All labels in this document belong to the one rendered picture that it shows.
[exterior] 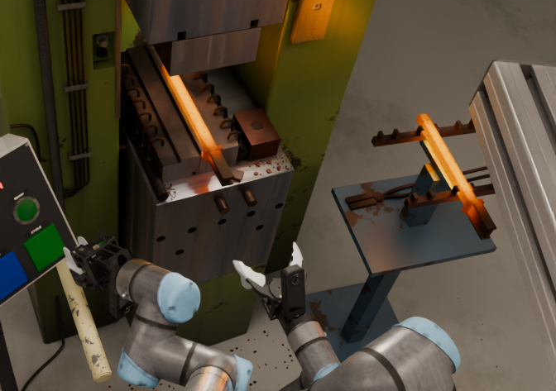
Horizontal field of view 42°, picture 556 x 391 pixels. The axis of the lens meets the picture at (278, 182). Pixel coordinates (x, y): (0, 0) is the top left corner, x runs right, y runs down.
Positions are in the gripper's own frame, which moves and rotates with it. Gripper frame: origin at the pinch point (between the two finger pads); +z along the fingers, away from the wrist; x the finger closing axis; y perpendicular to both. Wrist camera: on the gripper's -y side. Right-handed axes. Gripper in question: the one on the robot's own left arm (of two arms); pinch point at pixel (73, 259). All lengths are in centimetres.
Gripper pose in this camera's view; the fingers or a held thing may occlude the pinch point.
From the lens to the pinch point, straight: 149.3
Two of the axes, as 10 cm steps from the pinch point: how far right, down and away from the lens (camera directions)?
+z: -7.4, -1.8, 6.4
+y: -2.4, -8.3, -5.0
